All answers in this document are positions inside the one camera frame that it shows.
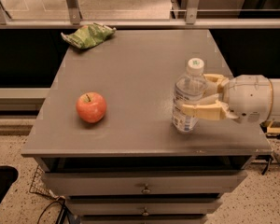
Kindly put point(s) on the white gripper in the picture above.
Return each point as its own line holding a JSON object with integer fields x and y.
{"x": 248, "y": 97}

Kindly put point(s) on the clear plastic water bottle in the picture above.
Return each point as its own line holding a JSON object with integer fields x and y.
{"x": 189, "y": 89}

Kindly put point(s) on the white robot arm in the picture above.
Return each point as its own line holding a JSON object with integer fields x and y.
{"x": 275, "y": 110}

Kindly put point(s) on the green jalapeno chip bag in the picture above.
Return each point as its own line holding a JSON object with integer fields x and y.
{"x": 89, "y": 36}

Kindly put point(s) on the top grey drawer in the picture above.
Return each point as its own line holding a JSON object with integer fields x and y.
{"x": 142, "y": 183}

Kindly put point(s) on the grey drawer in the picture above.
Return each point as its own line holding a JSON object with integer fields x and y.
{"x": 145, "y": 207}
{"x": 142, "y": 183}

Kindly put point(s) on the grey drawer cabinet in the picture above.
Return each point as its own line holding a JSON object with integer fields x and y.
{"x": 135, "y": 71}

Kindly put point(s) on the red apple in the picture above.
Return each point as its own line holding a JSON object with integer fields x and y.
{"x": 91, "y": 107}

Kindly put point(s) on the middle grey drawer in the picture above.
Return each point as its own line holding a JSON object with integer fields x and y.
{"x": 145, "y": 207}

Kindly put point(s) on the yellow frame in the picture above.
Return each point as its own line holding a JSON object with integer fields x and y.
{"x": 272, "y": 127}

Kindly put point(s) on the metal railing frame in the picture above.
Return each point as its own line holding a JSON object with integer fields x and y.
{"x": 123, "y": 14}

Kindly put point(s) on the wire basket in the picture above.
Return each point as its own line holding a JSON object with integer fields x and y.
{"x": 37, "y": 185}

